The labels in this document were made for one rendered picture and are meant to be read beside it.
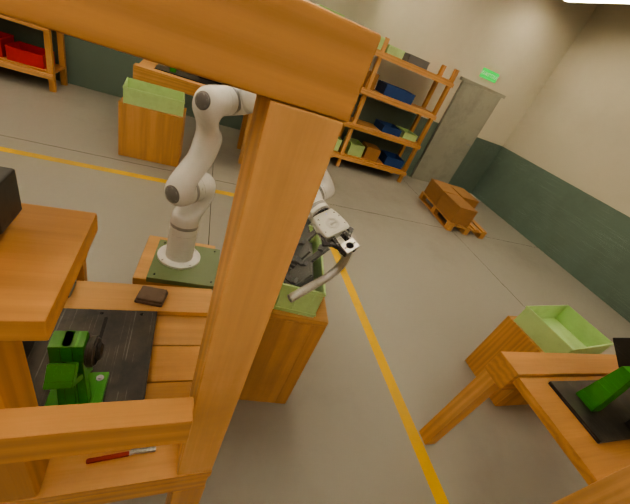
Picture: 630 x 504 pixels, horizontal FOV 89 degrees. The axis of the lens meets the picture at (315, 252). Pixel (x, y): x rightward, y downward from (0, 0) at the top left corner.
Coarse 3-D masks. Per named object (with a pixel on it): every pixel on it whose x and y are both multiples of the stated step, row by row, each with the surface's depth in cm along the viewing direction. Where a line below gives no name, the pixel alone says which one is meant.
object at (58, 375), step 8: (48, 368) 71; (56, 368) 72; (64, 368) 72; (72, 368) 73; (88, 368) 87; (48, 376) 71; (56, 376) 72; (64, 376) 72; (72, 376) 73; (80, 376) 79; (48, 384) 71; (56, 384) 71; (64, 384) 72; (72, 384) 73
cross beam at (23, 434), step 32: (0, 416) 51; (32, 416) 53; (64, 416) 54; (96, 416) 56; (128, 416) 58; (160, 416) 59; (192, 416) 61; (0, 448) 51; (32, 448) 53; (64, 448) 55; (96, 448) 58; (128, 448) 61
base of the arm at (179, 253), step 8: (176, 232) 139; (184, 232) 139; (192, 232) 142; (168, 240) 144; (176, 240) 141; (184, 240) 142; (192, 240) 145; (160, 248) 152; (168, 248) 145; (176, 248) 144; (184, 248) 144; (192, 248) 148; (160, 256) 147; (168, 256) 147; (176, 256) 146; (184, 256) 147; (192, 256) 153; (168, 264) 145; (176, 264) 147; (184, 264) 149; (192, 264) 150
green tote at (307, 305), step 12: (312, 228) 202; (312, 240) 207; (288, 288) 150; (324, 288) 156; (276, 300) 155; (288, 300) 155; (300, 300) 155; (312, 300) 155; (300, 312) 159; (312, 312) 160
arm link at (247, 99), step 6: (240, 90) 109; (240, 96) 114; (246, 96) 106; (252, 96) 104; (240, 102) 115; (246, 102) 107; (252, 102) 105; (240, 108) 117; (246, 108) 110; (252, 108) 107; (234, 114) 118; (240, 114) 120
